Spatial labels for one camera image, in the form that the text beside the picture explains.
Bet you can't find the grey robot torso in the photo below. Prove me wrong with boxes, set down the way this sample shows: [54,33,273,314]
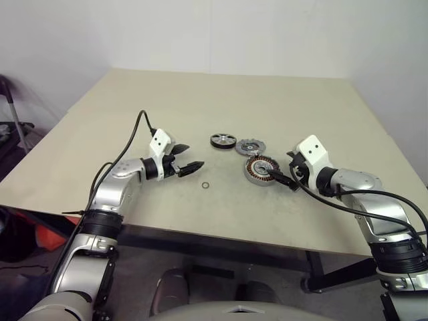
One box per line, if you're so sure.
[146,300,335,321]

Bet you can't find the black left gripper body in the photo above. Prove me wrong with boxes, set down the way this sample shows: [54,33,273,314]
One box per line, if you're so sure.
[163,134,184,179]

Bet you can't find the thin black floor cord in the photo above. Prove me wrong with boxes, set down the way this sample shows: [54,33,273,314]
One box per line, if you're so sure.
[0,263,49,274]

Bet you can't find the orange red bag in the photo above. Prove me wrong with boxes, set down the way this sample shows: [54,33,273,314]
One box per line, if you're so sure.
[33,213,84,250]

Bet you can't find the black bag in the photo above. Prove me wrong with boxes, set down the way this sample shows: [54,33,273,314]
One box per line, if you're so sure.
[0,205,41,263]

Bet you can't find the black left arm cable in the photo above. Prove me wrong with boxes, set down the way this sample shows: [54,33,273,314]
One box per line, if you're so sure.
[46,109,158,295]

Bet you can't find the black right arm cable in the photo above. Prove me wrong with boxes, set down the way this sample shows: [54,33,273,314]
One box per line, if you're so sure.
[288,165,428,241]

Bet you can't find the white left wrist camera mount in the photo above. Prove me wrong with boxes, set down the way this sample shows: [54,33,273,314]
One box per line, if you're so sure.
[148,128,175,183]

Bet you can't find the grey metal pole stand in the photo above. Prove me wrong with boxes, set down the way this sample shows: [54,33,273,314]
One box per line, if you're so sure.
[0,75,36,154]

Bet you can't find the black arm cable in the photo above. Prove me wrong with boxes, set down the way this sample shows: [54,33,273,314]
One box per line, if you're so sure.
[288,165,428,241]
[46,109,158,295]

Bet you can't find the grey toothed motor cover plate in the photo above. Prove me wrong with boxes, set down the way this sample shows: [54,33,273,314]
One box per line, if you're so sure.
[235,138,261,156]

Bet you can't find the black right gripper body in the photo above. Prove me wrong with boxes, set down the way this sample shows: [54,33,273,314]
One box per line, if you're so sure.
[288,156,311,189]

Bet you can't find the motor stator with copper windings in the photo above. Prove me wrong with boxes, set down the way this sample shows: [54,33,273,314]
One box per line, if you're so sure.
[245,154,281,186]

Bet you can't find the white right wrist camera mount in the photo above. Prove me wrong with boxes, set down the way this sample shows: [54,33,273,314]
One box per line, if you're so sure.
[296,134,331,190]

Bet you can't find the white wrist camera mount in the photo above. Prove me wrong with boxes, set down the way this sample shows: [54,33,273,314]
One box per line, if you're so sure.
[148,128,175,183]
[296,134,331,190]

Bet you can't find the dark low cart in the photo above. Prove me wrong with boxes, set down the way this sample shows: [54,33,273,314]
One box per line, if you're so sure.
[0,122,46,165]

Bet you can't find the dark rounded shape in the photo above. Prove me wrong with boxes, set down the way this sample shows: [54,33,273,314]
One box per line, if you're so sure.
[148,268,190,318]

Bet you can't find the black metal table frame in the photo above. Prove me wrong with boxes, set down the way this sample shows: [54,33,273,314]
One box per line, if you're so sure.
[113,223,384,294]

